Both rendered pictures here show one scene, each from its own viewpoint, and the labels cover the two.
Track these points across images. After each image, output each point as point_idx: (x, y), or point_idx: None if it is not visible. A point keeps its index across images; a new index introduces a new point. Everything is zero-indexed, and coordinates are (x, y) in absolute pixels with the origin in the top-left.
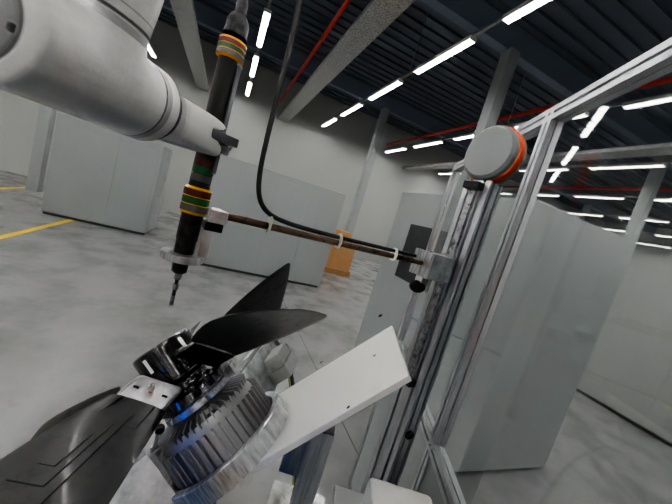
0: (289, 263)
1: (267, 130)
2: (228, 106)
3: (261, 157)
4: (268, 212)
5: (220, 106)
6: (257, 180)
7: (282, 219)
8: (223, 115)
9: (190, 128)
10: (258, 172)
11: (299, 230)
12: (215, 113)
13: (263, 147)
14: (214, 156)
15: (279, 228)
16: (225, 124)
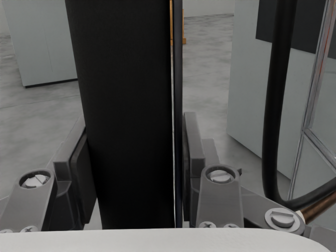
0: (241, 170)
1: (286, 17)
2: (180, 15)
3: (275, 109)
4: (292, 210)
5: (150, 36)
6: (269, 169)
7: (313, 199)
8: (167, 66)
9: None
10: (270, 150)
11: (335, 191)
12: (139, 81)
13: (278, 78)
14: (172, 214)
15: (311, 219)
16: (182, 95)
